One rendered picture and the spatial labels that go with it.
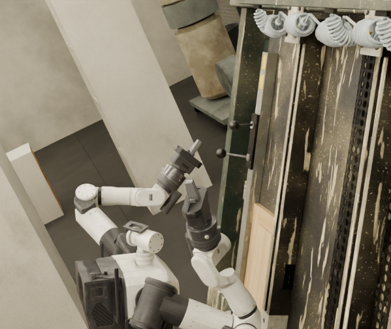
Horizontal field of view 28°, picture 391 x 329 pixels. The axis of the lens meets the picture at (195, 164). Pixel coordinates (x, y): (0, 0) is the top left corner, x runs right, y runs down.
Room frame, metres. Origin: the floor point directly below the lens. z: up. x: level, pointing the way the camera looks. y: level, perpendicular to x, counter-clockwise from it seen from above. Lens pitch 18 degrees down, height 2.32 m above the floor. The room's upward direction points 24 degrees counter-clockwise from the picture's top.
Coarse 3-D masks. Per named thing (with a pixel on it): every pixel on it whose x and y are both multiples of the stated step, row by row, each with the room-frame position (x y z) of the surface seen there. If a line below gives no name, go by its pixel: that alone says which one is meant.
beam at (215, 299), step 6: (210, 288) 2.84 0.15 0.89; (216, 288) 2.78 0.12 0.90; (210, 294) 2.82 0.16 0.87; (216, 294) 2.76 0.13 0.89; (222, 294) 2.71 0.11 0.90; (210, 300) 2.81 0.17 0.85; (216, 300) 2.75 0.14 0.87; (222, 300) 2.69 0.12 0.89; (216, 306) 2.74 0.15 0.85; (222, 306) 2.68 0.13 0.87; (228, 306) 2.61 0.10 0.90
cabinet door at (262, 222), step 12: (264, 216) 2.50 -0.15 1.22; (252, 228) 2.59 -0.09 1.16; (264, 228) 2.49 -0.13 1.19; (252, 240) 2.57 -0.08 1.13; (264, 240) 2.47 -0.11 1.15; (252, 252) 2.56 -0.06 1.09; (264, 252) 2.46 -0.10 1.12; (252, 264) 2.54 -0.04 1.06; (264, 264) 2.44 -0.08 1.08; (252, 276) 2.53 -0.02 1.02; (264, 276) 2.42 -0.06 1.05; (252, 288) 2.51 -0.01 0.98; (264, 288) 2.41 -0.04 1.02
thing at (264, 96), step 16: (272, 64) 2.66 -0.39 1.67; (272, 80) 2.65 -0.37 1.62; (272, 96) 2.65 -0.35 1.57; (256, 112) 2.67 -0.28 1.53; (256, 144) 2.63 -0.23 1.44; (256, 160) 2.62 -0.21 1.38; (256, 176) 2.62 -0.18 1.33; (256, 192) 2.62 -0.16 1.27; (240, 240) 2.63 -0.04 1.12; (240, 256) 2.60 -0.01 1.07; (240, 272) 2.59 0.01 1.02
